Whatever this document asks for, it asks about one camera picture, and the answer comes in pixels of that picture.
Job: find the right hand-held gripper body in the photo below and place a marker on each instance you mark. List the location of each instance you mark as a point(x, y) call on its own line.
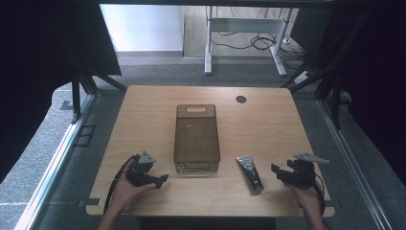
point(301, 175)

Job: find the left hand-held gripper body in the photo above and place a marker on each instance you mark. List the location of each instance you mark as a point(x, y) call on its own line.
point(138, 177)

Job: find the grey and black tube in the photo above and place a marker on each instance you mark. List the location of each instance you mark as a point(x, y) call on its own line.
point(250, 172)

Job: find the brown transparent plastic box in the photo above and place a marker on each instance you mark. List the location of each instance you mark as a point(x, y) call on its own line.
point(196, 137)

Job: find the person's right hand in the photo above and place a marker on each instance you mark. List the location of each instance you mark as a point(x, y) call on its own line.
point(306, 196)

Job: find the person's left hand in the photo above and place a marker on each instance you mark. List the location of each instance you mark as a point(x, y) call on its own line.
point(123, 193)

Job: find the black metal stand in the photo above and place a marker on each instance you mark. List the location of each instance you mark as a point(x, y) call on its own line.
point(335, 99)
point(76, 96)

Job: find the dark round table grommet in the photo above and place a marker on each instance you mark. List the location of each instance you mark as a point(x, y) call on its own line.
point(241, 99)

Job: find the white power strip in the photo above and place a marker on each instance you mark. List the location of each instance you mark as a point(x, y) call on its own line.
point(302, 77)

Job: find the black curtain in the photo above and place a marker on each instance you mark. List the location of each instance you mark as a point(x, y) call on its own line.
point(35, 64)
point(376, 70)

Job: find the aluminium floor rail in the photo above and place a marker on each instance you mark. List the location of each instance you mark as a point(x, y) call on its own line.
point(52, 169)
point(354, 169)

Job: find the white metal desk frame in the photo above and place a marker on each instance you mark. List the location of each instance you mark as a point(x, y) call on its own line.
point(245, 25)

